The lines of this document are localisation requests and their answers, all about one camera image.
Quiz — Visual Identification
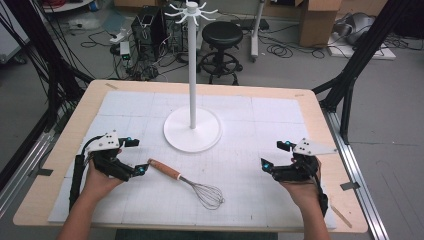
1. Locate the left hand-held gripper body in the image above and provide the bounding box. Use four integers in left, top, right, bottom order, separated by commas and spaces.
84, 130, 136, 183

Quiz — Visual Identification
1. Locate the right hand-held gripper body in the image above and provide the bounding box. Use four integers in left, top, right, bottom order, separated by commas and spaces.
270, 137, 339, 183

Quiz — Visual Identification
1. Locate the wooden handled wire whisk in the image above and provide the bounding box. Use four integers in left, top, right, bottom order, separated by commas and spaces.
147, 157, 226, 211

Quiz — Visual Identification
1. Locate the white hook stand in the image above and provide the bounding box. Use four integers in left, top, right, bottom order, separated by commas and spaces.
162, 0, 224, 155

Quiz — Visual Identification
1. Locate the person's right hand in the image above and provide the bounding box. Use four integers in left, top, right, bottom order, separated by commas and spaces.
279, 156, 324, 209

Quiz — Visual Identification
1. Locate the person's left hand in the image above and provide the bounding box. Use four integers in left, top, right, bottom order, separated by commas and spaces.
80, 148, 125, 202

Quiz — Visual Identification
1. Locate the white grid mat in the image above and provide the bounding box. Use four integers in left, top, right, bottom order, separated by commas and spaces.
47, 90, 338, 231

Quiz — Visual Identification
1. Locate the black tape piece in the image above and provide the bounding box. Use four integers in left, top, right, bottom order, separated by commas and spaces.
339, 181, 362, 192
27, 167, 55, 178

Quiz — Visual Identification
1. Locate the thin wooden stick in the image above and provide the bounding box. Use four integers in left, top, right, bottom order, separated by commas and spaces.
329, 203, 354, 230

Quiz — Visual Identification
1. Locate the white power adapter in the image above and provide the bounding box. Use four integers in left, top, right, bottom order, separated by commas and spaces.
118, 41, 132, 61

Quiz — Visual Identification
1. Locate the white power strip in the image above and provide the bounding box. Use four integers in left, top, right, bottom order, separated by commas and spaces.
109, 27, 132, 44

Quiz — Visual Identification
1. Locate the black computer tower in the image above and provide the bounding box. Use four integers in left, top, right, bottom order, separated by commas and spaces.
130, 5, 168, 63

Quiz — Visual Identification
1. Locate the white pole stand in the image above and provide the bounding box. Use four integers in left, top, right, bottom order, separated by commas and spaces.
249, 0, 267, 63

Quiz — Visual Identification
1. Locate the tall cardboard box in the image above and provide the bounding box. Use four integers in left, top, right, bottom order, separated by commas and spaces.
297, 0, 343, 49

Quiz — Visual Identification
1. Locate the flat black box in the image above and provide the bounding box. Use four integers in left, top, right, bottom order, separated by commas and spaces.
230, 17, 271, 32

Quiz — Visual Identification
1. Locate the black round stool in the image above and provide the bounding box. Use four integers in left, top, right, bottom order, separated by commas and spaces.
197, 20, 245, 86

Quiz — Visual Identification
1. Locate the flat white board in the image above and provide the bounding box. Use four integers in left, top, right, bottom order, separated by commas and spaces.
325, 32, 398, 62

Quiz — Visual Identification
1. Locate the grey rounded appliance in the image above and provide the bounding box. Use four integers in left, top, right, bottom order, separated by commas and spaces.
334, 12, 377, 46

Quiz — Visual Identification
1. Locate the black sleeved gripper cable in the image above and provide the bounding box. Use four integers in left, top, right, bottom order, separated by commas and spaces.
308, 163, 330, 218
68, 134, 105, 213

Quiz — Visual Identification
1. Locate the aluminium floor rail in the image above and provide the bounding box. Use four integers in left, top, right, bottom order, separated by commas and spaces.
0, 128, 58, 219
321, 108, 391, 240

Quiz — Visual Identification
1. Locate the coiled black floor cable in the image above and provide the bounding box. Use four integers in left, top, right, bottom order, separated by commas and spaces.
265, 42, 327, 61

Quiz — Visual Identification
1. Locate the black metal frame strut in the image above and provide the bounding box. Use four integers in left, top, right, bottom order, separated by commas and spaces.
0, 0, 95, 192
311, 0, 415, 146

